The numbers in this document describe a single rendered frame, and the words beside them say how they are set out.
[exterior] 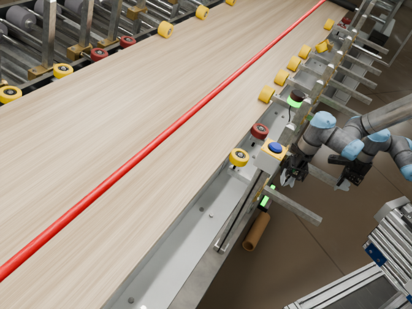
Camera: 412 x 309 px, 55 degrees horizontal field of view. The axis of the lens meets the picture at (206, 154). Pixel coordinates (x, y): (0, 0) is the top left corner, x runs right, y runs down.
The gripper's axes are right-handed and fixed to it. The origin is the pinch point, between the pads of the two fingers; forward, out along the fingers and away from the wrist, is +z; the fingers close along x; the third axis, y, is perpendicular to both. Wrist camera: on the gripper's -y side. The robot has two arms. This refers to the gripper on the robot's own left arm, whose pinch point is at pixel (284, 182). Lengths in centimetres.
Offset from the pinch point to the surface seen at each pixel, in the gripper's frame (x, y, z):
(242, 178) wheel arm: -14.8, -4.6, 8.6
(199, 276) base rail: -24, 39, 20
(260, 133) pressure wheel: -10.5, -27.4, -0.2
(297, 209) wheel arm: 9.5, 4.2, 8.1
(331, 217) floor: 80, -87, 90
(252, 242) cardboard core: 17, -36, 83
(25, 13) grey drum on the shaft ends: -140, -72, 4
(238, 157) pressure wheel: -20.0, -6.0, -0.2
